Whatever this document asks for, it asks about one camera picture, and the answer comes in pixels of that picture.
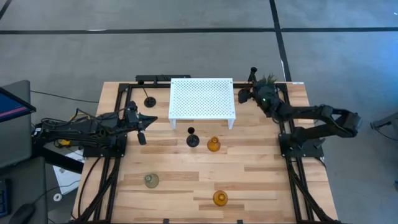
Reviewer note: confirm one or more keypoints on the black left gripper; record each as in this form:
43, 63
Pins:
132, 116

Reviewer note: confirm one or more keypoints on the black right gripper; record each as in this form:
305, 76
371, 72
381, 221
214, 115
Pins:
267, 96

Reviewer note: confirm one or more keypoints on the tall black candlestick holder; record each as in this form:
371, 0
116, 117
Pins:
253, 70

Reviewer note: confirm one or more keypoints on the medium black candlestick holder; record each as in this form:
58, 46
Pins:
150, 102

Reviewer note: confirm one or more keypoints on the short black candlestick holder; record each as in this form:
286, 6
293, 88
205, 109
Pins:
192, 141

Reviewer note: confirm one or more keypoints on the grey glass candle holder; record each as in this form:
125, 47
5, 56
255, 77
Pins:
151, 181

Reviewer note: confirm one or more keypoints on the amber ribbed glass candle holder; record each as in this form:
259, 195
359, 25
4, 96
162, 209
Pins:
220, 199
214, 145

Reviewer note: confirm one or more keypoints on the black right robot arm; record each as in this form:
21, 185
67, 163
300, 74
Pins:
311, 112

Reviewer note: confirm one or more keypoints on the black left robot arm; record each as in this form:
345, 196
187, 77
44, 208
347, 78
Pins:
93, 126

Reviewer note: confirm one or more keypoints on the potted green succulent plant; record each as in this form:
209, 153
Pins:
269, 80

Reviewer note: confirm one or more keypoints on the white sticker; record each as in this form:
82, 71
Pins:
298, 82

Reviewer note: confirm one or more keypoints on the white perforated metal shelf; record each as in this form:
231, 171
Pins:
202, 99

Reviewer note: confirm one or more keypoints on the yellow clamp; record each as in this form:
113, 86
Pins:
64, 142

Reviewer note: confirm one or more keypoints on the black stand leg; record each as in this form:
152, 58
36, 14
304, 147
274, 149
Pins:
62, 161

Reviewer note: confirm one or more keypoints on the white paper sheet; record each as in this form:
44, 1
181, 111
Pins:
66, 179

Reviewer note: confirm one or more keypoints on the white tape roll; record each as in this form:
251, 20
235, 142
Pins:
54, 197

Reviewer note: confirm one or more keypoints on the grey panel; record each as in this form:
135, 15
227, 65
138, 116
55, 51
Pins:
15, 140

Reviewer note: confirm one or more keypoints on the computer monitor blue screen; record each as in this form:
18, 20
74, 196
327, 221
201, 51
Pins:
12, 105

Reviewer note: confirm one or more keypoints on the grey desk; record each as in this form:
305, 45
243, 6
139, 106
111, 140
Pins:
28, 186

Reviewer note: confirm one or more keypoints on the grey stand leg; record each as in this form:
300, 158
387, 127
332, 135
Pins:
387, 122

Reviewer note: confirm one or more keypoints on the black computer mouse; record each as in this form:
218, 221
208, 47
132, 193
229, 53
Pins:
21, 214

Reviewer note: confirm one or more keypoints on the black keyboard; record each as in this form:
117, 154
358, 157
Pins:
3, 199

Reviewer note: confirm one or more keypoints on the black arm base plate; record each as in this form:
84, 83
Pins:
93, 153
311, 152

